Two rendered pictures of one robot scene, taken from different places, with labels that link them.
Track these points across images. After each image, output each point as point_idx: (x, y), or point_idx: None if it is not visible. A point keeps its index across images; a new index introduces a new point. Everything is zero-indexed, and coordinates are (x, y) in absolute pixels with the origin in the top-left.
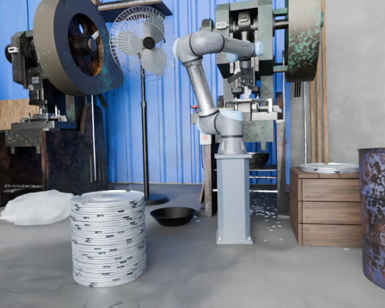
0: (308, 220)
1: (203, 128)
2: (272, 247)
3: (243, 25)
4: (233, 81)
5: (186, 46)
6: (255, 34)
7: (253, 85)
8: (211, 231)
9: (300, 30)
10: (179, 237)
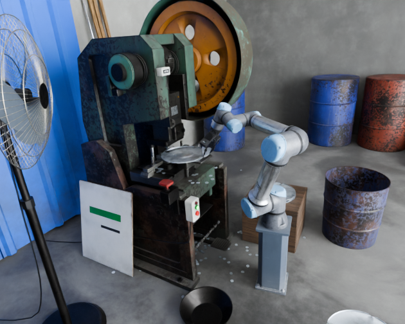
0: (297, 235)
1: (260, 213)
2: (297, 267)
3: (168, 66)
4: (132, 125)
5: (297, 150)
6: (184, 79)
7: (218, 143)
8: (248, 290)
9: (240, 86)
10: (261, 319)
